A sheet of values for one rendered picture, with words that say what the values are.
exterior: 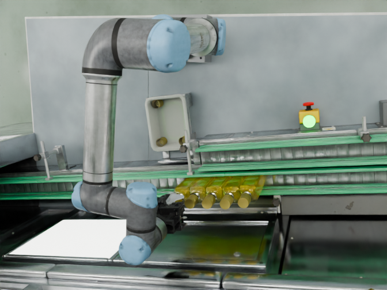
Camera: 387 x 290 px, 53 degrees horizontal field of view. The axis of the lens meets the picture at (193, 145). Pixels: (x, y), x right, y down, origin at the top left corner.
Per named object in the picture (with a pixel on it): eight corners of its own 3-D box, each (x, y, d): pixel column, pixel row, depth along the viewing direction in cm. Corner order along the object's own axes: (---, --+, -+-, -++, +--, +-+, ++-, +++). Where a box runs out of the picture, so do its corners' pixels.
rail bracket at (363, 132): (356, 134, 132) (359, 142, 120) (355, 113, 131) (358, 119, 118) (368, 134, 131) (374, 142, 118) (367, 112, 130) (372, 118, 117)
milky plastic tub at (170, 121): (159, 147, 169) (151, 152, 161) (152, 96, 165) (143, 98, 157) (197, 145, 163) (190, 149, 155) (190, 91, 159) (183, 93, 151)
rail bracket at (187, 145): (193, 169, 152) (182, 178, 140) (187, 127, 149) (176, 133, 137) (200, 169, 151) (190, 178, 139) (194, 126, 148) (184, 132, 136)
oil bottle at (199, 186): (205, 186, 152) (188, 205, 132) (204, 172, 151) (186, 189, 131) (219, 185, 151) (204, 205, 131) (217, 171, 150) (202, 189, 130)
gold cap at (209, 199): (205, 204, 128) (201, 209, 124) (204, 194, 127) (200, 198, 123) (216, 204, 127) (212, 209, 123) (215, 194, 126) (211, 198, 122)
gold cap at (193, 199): (188, 203, 130) (184, 208, 126) (188, 194, 129) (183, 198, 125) (198, 205, 129) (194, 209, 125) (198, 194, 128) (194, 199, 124)
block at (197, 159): (197, 160, 158) (192, 164, 152) (194, 137, 157) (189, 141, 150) (205, 160, 157) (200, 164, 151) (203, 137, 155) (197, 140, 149)
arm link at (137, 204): (107, 185, 94) (107, 227, 96) (150, 193, 91) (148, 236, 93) (122, 176, 101) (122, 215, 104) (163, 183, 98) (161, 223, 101)
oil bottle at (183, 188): (192, 186, 154) (173, 205, 134) (190, 172, 153) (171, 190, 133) (205, 186, 152) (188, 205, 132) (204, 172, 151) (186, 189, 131)
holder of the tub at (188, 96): (162, 159, 170) (155, 163, 163) (153, 96, 165) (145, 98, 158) (198, 157, 165) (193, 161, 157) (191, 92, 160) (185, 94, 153)
